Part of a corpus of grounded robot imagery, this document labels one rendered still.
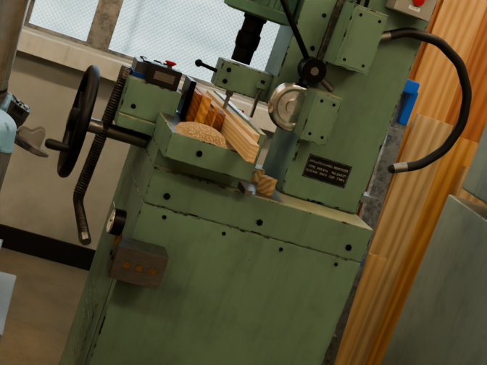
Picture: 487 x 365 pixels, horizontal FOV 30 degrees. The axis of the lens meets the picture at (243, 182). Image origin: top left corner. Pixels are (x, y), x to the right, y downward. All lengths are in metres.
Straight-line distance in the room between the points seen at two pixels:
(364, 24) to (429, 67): 1.48
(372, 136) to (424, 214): 1.33
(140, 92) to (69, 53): 1.30
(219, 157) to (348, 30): 0.44
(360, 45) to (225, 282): 0.65
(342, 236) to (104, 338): 0.63
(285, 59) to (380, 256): 1.45
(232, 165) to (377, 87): 0.46
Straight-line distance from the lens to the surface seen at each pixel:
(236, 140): 2.08
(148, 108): 2.24
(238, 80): 2.28
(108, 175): 3.65
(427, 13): 2.26
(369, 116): 2.31
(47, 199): 3.68
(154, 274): 2.09
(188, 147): 2.03
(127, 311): 2.21
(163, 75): 2.23
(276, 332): 2.30
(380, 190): 3.14
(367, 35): 2.19
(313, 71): 2.19
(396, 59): 2.31
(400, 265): 3.62
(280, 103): 2.21
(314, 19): 2.27
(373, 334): 3.67
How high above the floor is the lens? 1.22
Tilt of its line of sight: 11 degrees down
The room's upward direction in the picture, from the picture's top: 20 degrees clockwise
